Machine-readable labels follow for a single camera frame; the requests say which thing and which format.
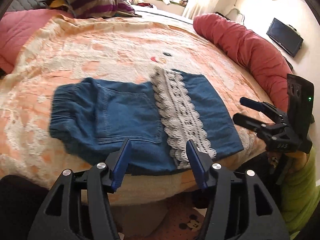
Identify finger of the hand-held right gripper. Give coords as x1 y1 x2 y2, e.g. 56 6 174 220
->
232 113 274 132
239 97 287 121

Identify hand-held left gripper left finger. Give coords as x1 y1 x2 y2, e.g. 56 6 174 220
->
27 139 132 240

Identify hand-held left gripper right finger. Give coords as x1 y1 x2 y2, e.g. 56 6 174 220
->
186 139 290 240

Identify blue pants with lace trim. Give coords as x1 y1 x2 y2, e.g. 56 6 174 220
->
49 66 244 177

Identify person's right forearm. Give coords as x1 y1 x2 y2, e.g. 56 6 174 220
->
280 145 320 233

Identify person's right hand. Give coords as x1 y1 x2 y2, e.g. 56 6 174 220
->
267 151 310 170

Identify cream fleece bed sheet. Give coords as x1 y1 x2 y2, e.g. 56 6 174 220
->
107 170 200 208

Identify pink floor mat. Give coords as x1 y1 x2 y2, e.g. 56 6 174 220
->
155 200 210 240

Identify red rolled duvet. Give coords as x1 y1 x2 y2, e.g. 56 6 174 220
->
193 13 294 105

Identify black monitor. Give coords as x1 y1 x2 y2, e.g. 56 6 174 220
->
266 18 304 57

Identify peach floral quilt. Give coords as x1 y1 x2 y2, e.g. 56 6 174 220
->
0 14 273 207

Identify clothes on windowsill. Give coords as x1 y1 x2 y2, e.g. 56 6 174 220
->
145 0 188 7

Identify purple striped pillow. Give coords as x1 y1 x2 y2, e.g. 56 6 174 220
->
40 0 142 19

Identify pink blanket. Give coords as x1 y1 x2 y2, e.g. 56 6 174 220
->
0 9 73 74

